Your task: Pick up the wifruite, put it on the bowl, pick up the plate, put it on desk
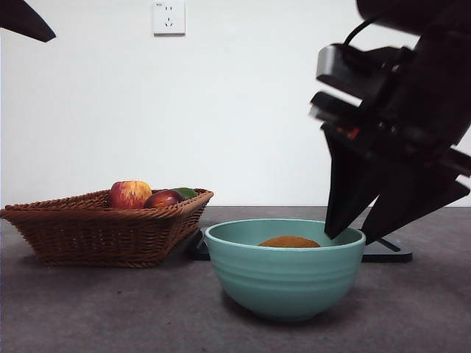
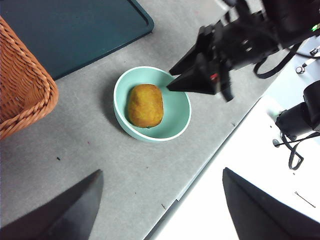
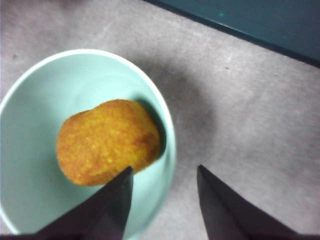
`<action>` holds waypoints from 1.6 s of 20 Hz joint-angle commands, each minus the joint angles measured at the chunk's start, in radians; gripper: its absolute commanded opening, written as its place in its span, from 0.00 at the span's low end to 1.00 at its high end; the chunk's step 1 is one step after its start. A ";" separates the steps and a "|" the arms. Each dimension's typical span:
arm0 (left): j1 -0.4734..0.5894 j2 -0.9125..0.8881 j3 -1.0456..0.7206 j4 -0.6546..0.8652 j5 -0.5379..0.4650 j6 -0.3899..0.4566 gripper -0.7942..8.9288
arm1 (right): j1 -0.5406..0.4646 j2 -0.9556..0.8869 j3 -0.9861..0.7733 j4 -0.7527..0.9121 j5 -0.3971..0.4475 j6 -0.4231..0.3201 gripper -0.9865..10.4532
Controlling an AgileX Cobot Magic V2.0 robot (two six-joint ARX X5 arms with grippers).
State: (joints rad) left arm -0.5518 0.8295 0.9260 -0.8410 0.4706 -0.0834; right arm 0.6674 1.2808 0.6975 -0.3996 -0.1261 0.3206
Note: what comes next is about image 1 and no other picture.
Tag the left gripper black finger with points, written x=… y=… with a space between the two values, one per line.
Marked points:
x=22 y=18

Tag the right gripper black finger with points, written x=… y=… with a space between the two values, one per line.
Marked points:
x=416 y=198
x=347 y=191

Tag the brown kiwifruit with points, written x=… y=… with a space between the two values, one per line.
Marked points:
x=289 y=242

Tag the teal ribbed bowl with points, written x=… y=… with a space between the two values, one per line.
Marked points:
x=287 y=283

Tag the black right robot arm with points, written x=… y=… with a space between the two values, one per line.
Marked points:
x=416 y=14

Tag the black rectangular tray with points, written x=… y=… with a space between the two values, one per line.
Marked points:
x=390 y=255

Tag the green fruit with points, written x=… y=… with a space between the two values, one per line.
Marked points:
x=188 y=193

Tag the dark red apple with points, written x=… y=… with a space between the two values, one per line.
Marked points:
x=163 y=200

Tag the red yellow apple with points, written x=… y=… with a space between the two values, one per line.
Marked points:
x=130 y=195

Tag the brown wicker basket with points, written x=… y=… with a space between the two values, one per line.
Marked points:
x=95 y=239

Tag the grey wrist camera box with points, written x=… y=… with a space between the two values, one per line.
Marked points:
x=349 y=70

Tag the white wall socket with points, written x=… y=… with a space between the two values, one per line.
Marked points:
x=169 y=18

